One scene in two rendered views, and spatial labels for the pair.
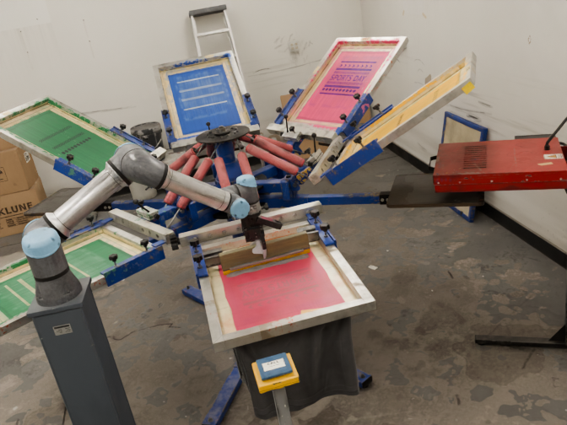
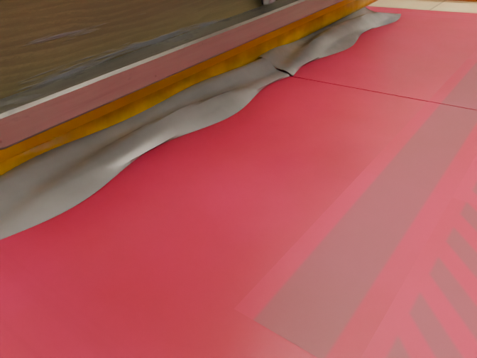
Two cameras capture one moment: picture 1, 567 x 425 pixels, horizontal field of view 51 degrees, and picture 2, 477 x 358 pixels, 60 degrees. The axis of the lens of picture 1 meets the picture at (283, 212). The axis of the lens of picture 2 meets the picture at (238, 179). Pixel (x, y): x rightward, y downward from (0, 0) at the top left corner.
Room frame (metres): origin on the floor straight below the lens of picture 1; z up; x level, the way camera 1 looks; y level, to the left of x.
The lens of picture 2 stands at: (2.08, 0.28, 1.03)
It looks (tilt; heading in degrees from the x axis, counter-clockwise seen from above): 32 degrees down; 319
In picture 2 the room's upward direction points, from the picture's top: 4 degrees counter-clockwise
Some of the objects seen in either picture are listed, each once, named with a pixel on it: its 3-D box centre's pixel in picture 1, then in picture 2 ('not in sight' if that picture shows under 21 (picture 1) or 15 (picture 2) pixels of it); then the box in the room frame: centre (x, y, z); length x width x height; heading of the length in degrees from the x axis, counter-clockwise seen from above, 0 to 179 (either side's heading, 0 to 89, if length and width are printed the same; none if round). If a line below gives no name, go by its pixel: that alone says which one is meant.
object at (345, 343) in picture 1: (299, 363); not in sight; (1.84, 0.04, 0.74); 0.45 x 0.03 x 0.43; 99
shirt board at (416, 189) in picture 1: (352, 196); not in sight; (2.94, -0.37, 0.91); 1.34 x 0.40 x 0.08; 69
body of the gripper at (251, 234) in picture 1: (252, 225); not in sight; (2.26, 0.13, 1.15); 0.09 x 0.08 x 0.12; 99
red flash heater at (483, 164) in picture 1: (501, 164); not in sight; (2.67, -1.07, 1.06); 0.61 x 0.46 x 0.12; 69
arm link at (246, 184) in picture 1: (246, 189); not in sight; (2.26, 0.13, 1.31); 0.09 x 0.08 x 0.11; 112
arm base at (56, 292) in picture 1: (55, 282); not in sight; (1.84, 0.81, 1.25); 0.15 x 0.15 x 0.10
